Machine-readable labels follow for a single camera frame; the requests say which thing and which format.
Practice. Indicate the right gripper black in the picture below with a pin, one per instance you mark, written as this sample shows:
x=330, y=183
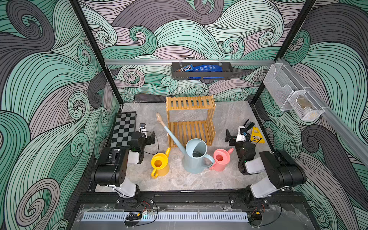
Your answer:
x=243, y=133

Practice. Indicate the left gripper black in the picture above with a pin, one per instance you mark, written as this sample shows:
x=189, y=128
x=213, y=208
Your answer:
x=150, y=137

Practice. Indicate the small yellow watering can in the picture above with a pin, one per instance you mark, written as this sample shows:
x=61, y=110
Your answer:
x=160, y=164

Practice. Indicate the large pale blue watering can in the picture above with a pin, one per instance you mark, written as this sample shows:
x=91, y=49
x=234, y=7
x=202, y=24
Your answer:
x=195, y=158

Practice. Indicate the wooden slatted two-tier shelf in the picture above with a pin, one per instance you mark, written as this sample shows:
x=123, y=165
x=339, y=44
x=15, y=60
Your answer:
x=200, y=125

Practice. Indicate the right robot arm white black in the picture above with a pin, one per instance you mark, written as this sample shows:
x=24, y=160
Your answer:
x=281, y=170

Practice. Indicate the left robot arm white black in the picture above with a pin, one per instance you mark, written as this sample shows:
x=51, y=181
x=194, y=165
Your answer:
x=111, y=166

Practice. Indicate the small pink watering can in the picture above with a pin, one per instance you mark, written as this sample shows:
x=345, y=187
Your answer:
x=222, y=158

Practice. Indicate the yellow triangular plastic stand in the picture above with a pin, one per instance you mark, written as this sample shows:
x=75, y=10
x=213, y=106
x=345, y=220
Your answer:
x=256, y=135

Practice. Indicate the black grey chessboard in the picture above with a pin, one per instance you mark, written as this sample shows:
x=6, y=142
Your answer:
x=123, y=129

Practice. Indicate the black stapler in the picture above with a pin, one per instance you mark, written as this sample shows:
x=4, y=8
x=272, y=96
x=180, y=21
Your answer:
x=248, y=124

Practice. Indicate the m&m candy packet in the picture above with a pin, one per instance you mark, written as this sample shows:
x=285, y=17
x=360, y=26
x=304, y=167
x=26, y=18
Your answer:
x=187, y=68

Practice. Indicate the blue snack packet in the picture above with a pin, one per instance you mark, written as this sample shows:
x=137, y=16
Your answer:
x=205, y=68

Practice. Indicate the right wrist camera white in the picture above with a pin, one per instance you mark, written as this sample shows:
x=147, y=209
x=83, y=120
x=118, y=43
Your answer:
x=242, y=136

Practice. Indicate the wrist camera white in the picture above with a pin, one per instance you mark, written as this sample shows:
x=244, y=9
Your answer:
x=242, y=136
x=143, y=128

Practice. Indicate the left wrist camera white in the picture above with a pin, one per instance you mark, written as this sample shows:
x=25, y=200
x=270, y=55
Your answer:
x=143, y=128

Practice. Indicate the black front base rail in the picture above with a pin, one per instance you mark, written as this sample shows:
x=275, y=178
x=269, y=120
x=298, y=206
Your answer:
x=235, y=198

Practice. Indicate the white perforated cable duct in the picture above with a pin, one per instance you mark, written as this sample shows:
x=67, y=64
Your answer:
x=170, y=216

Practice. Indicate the clear plastic wall bin small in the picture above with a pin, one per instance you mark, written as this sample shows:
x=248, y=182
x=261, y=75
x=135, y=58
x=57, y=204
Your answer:
x=305, y=106

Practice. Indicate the clear plastic wall bin large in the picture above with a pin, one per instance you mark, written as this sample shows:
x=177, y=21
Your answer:
x=279, y=85

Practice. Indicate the aluminium wall rail back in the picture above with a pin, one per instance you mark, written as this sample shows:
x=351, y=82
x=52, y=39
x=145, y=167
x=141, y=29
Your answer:
x=146, y=61

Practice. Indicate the aluminium wall rail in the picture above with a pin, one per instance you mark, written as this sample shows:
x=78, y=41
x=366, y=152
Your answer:
x=146, y=61
x=344, y=132

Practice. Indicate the black wall basket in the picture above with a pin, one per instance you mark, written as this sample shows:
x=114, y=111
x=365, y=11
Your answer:
x=226, y=67

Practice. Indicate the aluminium wall rail right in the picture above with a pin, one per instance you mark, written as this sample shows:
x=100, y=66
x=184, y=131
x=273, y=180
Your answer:
x=344, y=132

